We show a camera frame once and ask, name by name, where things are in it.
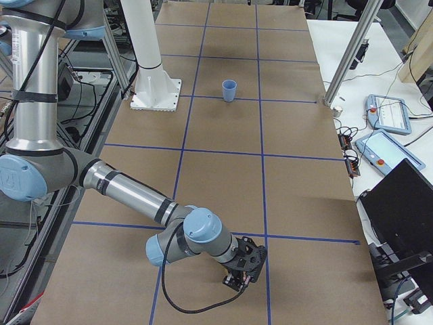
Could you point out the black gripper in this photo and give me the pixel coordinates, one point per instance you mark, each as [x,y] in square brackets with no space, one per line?
[233,267]

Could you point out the light blue plastic cup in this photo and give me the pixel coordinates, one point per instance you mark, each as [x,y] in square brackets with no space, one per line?
[229,88]

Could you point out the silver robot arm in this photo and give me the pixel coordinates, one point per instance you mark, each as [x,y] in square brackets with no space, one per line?
[35,163]

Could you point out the black monitor stand base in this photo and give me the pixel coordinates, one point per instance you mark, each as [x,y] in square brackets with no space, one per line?
[390,270]

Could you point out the black orange connector block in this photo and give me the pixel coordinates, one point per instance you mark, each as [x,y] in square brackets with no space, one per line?
[350,156]

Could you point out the black laptop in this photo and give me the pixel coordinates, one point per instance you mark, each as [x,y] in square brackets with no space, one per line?
[400,210]

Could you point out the black box with label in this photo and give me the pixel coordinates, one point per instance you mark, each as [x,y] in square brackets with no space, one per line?
[417,301]

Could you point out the near teach pendant tablet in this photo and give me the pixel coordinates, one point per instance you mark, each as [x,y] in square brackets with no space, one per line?
[384,152]

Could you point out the teach pendant tablet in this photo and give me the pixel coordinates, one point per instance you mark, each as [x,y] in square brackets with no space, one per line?
[388,113]
[384,152]

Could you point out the small silver metal cylinder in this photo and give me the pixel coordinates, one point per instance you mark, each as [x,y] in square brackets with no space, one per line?
[337,111]

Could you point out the far teach pendant tablet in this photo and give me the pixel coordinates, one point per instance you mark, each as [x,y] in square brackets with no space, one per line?
[388,113]

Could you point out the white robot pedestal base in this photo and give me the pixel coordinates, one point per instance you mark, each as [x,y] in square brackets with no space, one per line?
[154,89]

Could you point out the aluminium frame post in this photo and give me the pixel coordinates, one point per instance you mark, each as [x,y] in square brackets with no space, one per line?
[365,21]

